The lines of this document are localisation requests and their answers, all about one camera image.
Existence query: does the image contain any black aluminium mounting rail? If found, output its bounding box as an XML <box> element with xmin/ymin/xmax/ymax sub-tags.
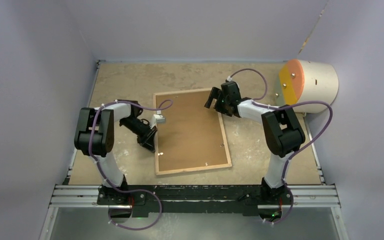
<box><xmin>49</xmin><ymin>184</ymin><xmax>341</xmax><ymax>219</ymax></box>

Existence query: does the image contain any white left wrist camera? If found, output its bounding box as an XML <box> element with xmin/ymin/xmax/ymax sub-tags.
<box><xmin>149</xmin><ymin>110</ymin><xmax>166</xmax><ymax>129</ymax></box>

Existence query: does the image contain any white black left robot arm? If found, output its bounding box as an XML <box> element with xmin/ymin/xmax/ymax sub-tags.
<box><xmin>74</xmin><ymin>99</ymin><xmax>157</xmax><ymax>205</ymax></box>

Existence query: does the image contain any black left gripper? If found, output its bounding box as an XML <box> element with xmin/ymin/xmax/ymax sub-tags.
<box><xmin>120</xmin><ymin>117</ymin><xmax>158</xmax><ymax>153</ymax></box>

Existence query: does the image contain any white cylinder orange disc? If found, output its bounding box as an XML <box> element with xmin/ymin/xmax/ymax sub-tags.
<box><xmin>274</xmin><ymin>59</ymin><xmax>339</xmax><ymax>106</ymax></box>

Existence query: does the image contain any wooden picture frame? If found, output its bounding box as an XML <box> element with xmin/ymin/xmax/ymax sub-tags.
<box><xmin>152</xmin><ymin>87</ymin><xmax>233</xmax><ymax>176</ymax></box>

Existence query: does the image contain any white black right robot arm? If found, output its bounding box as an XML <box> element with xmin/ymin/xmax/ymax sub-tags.
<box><xmin>204</xmin><ymin>81</ymin><xmax>306</xmax><ymax>204</ymax></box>

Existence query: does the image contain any brown backing board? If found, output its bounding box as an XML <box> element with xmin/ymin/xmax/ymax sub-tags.
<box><xmin>156</xmin><ymin>91</ymin><xmax>229</xmax><ymax>172</ymax></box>

